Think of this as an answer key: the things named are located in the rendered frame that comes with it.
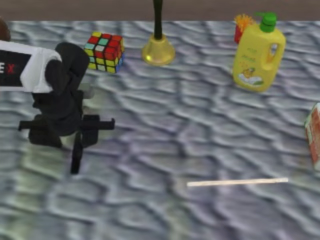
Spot multicoloured Rubik's cube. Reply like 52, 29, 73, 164
84, 31, 126, 74

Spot grey wavy patterned tablecloth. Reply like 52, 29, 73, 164
0, 19, 320, 240

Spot brown round object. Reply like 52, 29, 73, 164
0, 16, 12, 42

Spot thin pale wooden stick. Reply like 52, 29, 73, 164
186, 177, 289, 188

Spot yellow bottle green pump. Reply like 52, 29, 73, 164
231, 11, 287, 93

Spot toy french fries red box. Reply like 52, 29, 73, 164
233, 13, 258, 45

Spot orange and white carton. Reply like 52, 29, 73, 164
304, 102, 320, 172

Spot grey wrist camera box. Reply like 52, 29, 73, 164
80, 83, 96, 100

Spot gold hand bell black handle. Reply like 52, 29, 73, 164
141, 0, 177, 67

